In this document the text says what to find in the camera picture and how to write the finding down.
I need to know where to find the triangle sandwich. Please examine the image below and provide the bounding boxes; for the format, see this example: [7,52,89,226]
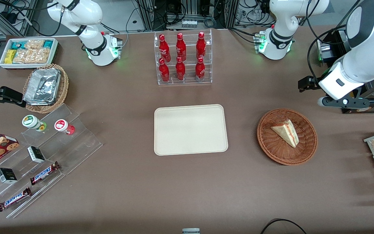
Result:
[270,119,300,148]

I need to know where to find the light wicker basket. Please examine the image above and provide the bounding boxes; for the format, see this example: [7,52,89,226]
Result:
[23,64,69,114]

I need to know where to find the brown wicker basket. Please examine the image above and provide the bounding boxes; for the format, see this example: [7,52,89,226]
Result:
[257,108,318,166]

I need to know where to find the beige plastic tray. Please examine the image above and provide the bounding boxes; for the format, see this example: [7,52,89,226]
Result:
[154,104,229,156]

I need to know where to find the white rectangular snack bin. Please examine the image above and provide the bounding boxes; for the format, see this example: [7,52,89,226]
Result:
[0,38,59,70]

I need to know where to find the silver foil packets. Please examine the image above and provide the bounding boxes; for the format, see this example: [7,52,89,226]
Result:
[24,68,61,106]

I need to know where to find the green lid cup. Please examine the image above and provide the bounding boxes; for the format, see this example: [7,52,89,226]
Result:
[22,115,47,132]

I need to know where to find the black food warmer machine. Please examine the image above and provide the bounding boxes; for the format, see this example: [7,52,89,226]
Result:
[317,30,374,114]

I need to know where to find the red lid cup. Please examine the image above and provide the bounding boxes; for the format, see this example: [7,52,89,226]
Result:
[54,119,75,136]

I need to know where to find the small black box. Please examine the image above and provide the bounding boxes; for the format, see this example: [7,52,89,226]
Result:
[27,146,46,163]
[0,168,18,184]

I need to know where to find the clear acrylic step display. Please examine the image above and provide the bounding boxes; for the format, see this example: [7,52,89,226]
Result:
[0,103,103,219]

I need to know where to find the snickers chocolate bar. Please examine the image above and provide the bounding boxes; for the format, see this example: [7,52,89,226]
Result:
[30,162,61,186]
[0,187,32,212]

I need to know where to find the red cola bottle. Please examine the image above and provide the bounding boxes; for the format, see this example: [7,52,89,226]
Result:
[176,32,187,62]
[175,57,186,81]
[158,34,171,62]
[196,32,206,61]
[159,58,170,83]
[195,57,206,80]

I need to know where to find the clear acrylic bottle rack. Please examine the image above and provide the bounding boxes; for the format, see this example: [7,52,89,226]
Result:
[154,29,213,85]

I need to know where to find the black cable loop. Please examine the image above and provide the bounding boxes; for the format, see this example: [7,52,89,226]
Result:
[260,218,307,234]

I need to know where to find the equipment rack with cables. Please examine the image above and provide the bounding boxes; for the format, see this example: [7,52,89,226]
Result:
[135,0,239,30]

